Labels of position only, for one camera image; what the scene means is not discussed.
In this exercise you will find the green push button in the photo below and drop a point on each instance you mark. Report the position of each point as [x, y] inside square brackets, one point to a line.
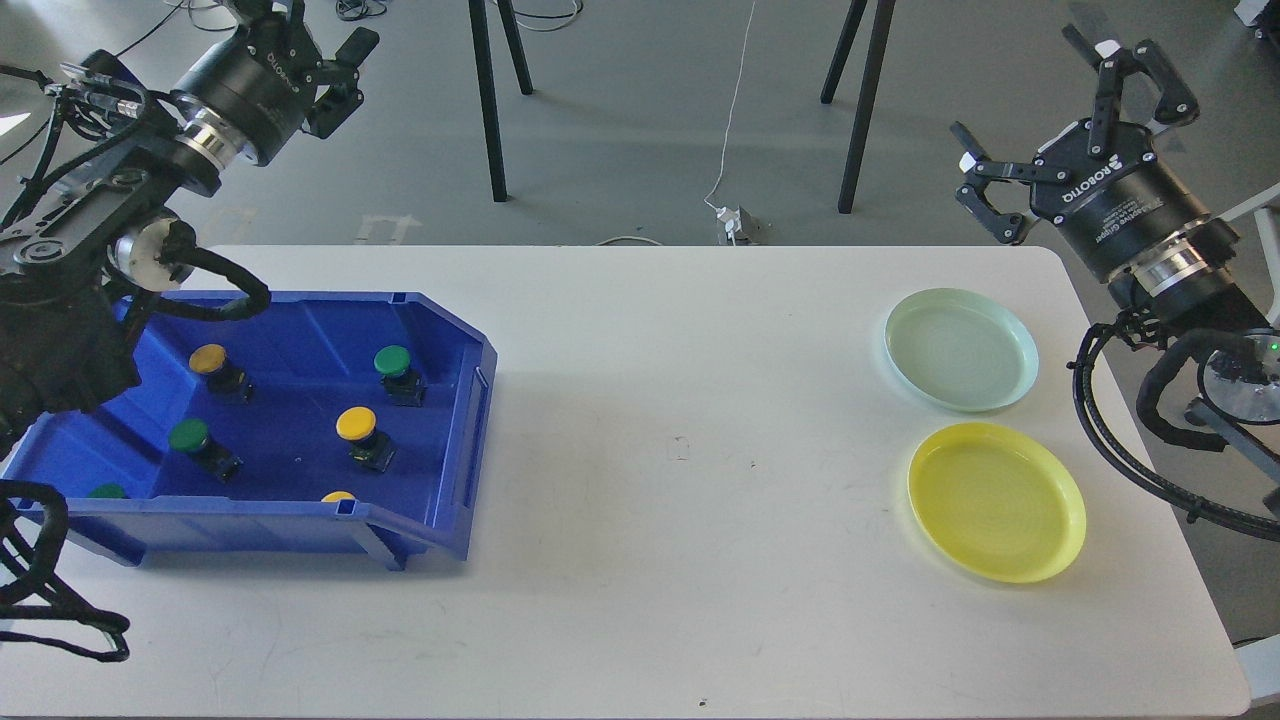
[192, 437]
[402, 382]

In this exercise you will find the black stand leg left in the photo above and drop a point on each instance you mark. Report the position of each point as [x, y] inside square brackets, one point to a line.
[480, 33]

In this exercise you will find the yellow plastic plate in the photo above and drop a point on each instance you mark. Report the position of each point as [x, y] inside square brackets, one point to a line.
[997, 503]

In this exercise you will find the black stand leg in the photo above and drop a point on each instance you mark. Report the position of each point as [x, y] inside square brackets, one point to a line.
[480, 33]
[880, 29]

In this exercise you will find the blue plastic storage bin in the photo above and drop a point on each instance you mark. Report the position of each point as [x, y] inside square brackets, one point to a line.
[309, 357]

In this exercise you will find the black stand leg right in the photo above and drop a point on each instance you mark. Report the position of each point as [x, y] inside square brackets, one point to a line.
[880, 29]

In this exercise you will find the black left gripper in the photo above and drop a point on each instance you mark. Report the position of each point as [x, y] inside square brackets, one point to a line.
[268, 80]

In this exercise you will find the yellow push button bin front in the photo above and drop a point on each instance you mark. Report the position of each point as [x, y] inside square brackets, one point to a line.
[338, 496]

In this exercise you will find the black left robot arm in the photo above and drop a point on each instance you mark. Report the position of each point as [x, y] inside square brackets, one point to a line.
[91, 249]

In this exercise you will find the yellow push button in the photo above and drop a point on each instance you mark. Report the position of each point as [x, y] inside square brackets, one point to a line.
[369, 446]
[225, 380]

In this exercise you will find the white power adapter on floor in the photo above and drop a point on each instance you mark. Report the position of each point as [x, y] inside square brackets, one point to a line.
[738, 228]

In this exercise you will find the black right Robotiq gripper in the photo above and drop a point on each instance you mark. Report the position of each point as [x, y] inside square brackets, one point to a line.
[1125, 205]

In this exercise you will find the green push button bin corner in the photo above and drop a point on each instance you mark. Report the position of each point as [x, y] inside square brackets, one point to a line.
[108, 490]

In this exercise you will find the pale green plastic plate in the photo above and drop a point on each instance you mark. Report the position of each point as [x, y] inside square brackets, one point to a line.
[960, 350]

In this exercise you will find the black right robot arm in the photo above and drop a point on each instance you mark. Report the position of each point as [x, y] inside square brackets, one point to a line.
[1163, 257]

